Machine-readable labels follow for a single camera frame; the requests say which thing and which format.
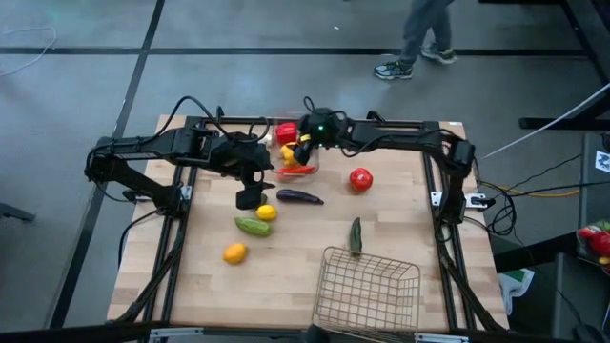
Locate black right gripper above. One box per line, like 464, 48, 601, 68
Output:
293, 107, 344, 167

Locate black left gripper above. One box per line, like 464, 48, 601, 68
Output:
209, 137, 277, 212

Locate yellow bell pepper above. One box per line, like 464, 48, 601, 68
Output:
280, 142, 299, 167

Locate orange carrot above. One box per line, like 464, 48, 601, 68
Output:
277, 165, 316, 176

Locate red bell pepper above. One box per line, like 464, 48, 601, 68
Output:
275, 122, 299, 146

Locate purple eggplant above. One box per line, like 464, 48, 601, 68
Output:
275, 189, 325, 206

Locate light green gourd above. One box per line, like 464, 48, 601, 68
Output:
233, 216, 274, 238

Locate red tomato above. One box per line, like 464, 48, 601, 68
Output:
349, 167, 375, 193

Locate orange round fruit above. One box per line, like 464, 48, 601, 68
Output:
222, 242, 249, 266

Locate container of spare produce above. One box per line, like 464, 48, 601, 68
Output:
575, 219, 610, 275

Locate clear plastic bin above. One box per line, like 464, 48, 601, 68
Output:
269, 113, 320, 185

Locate person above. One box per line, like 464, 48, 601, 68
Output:
373, 0, 458, 81

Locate white and green bag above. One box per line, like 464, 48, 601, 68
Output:
498, 268, 535, 315

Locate black furniture foot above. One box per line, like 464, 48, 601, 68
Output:
0, 202, 37, 224

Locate black cabinet with white label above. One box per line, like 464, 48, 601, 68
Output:
579, 132, 610, 230

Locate black box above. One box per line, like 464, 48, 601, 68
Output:
552, 252, 610, 339

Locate black metal table frame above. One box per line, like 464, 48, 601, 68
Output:
107, 113, 509, 334

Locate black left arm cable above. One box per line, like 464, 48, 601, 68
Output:
156, 94, 271, 144

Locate gold wire basket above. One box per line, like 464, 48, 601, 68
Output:
312, 246, 422, 343

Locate black base cable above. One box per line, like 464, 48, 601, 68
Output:
117, 209, 161, 269

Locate silver table bracket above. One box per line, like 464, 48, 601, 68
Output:
150, 327, 204, 342
414, 333, 471, 343

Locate black coiled cable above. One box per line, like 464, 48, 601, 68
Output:
485, 190, 519, 237

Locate thick white cable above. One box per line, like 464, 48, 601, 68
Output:
474, 83, 610, 163

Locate thin white floor cable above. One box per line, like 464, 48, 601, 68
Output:
0, 27, 57, 77

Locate yellow cable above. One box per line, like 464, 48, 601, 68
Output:
476, 179, 581, 199

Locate black desk frame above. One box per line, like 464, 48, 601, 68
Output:
476, 0, 610, 131

